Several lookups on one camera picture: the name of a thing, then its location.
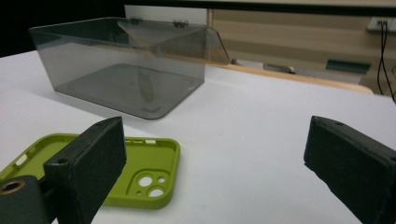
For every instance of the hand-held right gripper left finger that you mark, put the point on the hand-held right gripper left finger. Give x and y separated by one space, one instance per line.
90 168

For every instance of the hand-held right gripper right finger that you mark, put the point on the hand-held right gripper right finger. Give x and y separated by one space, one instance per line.
351 165

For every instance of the green phone case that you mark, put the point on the green phone case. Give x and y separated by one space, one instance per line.
143 161

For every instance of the transparent grey plastic box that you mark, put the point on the transparent grey plastic box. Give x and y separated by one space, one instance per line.
124 71

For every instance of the white power strip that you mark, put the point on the white power strip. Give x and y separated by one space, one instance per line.
375 26

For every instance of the light wooden desk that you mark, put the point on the light wooden desk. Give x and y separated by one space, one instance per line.
280 34

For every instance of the white cabinet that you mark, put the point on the white cabinet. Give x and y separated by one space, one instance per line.
165 15

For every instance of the black metal crossbar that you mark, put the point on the black metal crossbar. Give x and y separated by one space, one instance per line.
249 6

